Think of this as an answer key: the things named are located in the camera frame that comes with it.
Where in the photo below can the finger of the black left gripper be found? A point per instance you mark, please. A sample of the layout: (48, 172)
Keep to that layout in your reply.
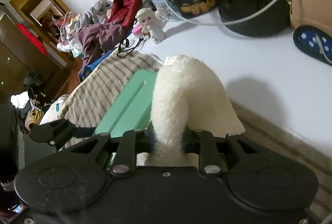
(59, 132)

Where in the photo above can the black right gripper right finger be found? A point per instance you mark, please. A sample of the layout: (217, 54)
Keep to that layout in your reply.
(203, 144)

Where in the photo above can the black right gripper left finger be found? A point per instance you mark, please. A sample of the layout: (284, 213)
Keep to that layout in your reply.
(130, 145)

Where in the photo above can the white fluffy cloth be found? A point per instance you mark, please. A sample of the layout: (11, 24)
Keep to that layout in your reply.
(187, 93)

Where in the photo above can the beige striped towel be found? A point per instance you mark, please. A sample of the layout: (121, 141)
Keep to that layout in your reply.
(256, 128)

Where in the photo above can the purple garment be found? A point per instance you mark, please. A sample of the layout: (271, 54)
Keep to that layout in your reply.
(98, 39)

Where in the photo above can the white doll figurine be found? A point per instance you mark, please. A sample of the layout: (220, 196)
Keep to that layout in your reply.
(151, 24)

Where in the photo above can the pink lidded jar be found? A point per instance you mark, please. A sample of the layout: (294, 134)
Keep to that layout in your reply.
(137, 32)

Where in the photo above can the black lamp base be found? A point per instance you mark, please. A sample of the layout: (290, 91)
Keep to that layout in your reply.
(271, 22)

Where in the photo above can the blue polka dot slipper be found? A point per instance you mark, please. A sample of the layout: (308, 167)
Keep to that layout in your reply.
(313, 42)

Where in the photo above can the red jacket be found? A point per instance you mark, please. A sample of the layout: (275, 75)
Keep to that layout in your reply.
(124, 12)

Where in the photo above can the brown cardboard box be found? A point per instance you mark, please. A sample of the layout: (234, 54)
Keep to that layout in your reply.
(316, 13)

